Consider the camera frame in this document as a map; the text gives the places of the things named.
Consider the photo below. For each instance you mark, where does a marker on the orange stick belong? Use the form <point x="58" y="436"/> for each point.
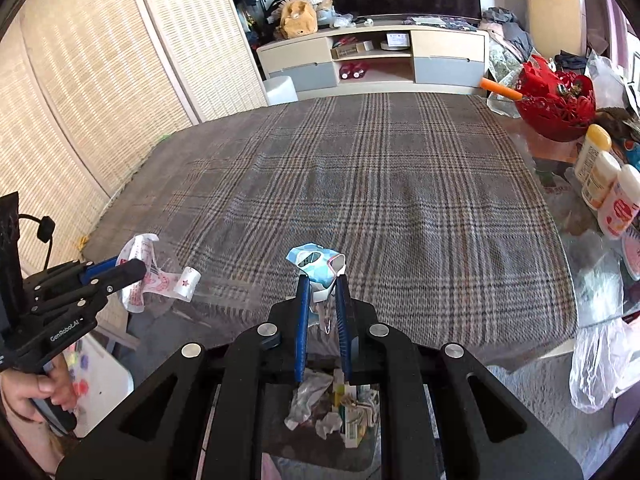
<point x="500" y="89"/>

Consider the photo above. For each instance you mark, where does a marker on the white pink print bottle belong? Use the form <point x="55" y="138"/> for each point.
<point x="620" y="205"/>

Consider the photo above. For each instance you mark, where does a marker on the white small display device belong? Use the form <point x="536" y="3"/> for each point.
<point x="398" y="40"/>

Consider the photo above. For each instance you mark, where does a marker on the yellow printed paper wrappers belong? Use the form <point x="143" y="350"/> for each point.
<point x="355" y="410"/>

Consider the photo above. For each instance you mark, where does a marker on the white colourful toy board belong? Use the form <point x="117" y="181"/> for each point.
<point x="97" y="385"/>

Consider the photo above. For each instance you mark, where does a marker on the yellow cap lotion bottle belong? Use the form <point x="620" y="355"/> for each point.
<point x="592" y="152"/>

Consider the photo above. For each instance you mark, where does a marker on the cream lotion bottle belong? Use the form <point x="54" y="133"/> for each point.
<point x="600" y="180"/>

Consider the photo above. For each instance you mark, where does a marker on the person's left hand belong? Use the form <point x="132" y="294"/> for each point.
<point x="30" y="390"/>

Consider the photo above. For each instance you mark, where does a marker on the pile of clothes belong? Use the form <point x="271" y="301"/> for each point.
<point x="505" y="30"/>

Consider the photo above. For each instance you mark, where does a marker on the dark grey trash bin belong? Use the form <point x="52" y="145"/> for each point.
<point x="280" y="442"/>

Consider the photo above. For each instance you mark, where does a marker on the beige grey television cabinet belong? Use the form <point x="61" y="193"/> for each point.
<point x="450" y="45"/>

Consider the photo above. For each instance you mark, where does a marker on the clear plastic bag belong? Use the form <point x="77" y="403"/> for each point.
<point x="595" y="370"/>

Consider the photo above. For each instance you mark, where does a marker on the yellow plush toy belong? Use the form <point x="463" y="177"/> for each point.
<point x="297" y="17"/>

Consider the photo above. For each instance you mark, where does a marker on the woven sliding door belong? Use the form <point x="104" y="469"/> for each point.
<point x="200" y="35"/>
<point x="75" y="110"/>

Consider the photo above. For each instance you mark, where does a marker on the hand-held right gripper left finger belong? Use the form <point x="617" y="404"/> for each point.
<point x="301" y="330"/>

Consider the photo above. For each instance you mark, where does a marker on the small crumpled white paper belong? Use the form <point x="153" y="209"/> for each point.
<point x="328" y="425"/>

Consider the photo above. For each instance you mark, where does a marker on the red plastic basket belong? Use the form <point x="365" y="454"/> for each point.
<point x="550" y="120"/>

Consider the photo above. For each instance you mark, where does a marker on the clear plastic wrapper red print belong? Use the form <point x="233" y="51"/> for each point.
<point x="162" y="285"/>

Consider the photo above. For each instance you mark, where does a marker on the person's left forearm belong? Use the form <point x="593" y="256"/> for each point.
<point x="25" y="452"/>

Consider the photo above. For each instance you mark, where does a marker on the beige standing air conditioner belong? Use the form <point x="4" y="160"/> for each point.
<point x="552" y="5"/>

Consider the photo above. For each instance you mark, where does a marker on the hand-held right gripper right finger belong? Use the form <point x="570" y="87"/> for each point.
<point x="342" y="330"/>

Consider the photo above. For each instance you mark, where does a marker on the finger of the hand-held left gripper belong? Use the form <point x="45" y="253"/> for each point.
<point x="102" y="266"/>
<point x="125" y="272"/>

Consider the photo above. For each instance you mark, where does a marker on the white printed drink carton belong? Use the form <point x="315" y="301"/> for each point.
<point x="315" y="262"/>

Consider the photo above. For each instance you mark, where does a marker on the grey plaid blanket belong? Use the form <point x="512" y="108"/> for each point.
<point x="375" y="185"/>

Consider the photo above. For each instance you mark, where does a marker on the beige round table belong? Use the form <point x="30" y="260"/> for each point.
<point x="590" y="290"/>

